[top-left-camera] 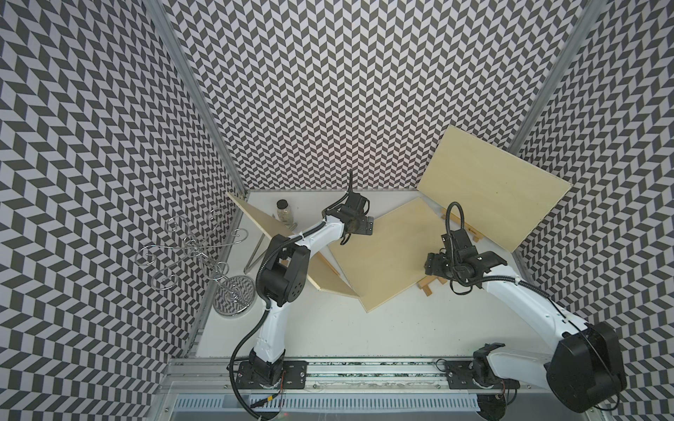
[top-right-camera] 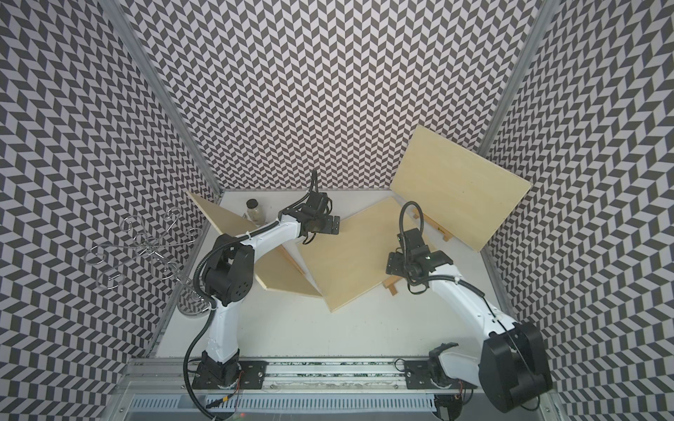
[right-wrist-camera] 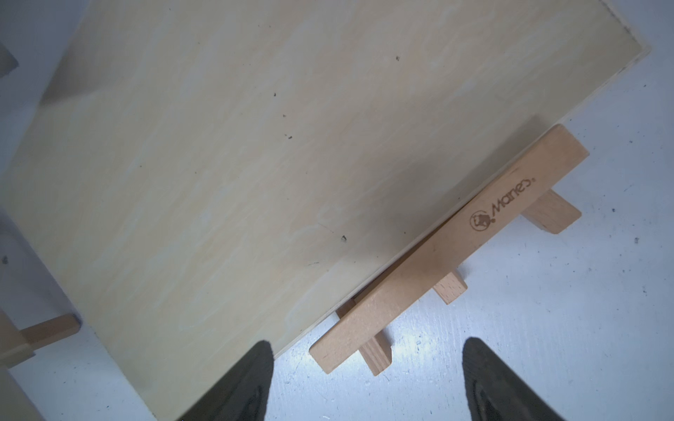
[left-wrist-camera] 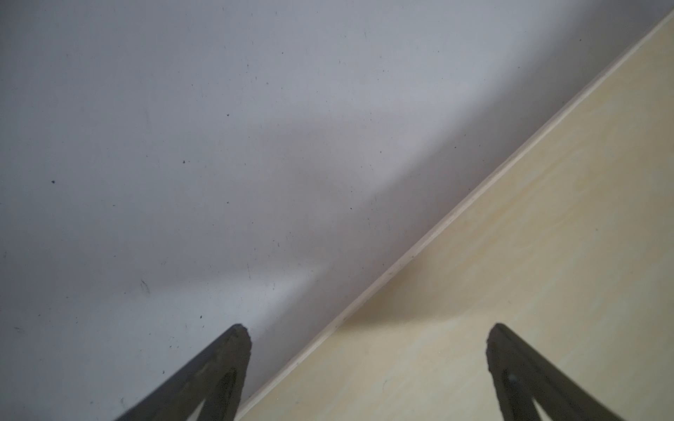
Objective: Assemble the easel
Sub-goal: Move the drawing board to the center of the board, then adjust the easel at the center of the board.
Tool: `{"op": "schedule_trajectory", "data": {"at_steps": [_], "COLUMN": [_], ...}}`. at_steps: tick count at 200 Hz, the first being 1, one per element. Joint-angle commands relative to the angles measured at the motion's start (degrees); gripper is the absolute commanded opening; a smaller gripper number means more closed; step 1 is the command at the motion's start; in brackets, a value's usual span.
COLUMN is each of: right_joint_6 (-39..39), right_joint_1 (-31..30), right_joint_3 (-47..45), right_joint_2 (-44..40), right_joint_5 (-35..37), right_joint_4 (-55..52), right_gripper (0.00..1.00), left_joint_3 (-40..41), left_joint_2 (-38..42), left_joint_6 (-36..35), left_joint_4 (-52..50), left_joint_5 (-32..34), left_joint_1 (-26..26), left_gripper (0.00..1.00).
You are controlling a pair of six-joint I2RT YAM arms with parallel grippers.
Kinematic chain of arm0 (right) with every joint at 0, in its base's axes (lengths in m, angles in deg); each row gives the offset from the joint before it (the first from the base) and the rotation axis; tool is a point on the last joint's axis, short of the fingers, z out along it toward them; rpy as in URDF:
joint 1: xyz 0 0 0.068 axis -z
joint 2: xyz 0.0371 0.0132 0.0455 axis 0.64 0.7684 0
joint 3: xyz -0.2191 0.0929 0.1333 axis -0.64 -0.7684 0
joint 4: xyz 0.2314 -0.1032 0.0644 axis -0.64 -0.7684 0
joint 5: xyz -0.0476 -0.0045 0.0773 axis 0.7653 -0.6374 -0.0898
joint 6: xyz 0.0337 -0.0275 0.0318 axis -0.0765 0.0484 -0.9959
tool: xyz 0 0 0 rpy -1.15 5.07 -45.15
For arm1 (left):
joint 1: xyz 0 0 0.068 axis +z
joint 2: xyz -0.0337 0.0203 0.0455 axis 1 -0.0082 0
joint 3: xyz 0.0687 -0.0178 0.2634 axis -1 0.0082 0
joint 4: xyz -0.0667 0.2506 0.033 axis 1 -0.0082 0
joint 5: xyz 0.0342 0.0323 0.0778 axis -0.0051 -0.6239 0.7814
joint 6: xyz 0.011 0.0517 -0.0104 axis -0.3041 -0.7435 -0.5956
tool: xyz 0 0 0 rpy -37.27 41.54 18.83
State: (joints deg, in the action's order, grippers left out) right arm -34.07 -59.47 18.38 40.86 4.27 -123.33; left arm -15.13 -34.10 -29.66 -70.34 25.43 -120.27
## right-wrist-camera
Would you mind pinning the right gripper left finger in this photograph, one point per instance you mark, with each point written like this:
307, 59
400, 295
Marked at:
242, 393

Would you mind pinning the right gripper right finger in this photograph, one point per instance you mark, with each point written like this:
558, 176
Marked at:
495, 392

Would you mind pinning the wooden easel with label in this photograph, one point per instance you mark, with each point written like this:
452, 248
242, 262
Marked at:
518, 187

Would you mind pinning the light plywood board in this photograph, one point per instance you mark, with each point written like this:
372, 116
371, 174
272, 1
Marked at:
202, 175

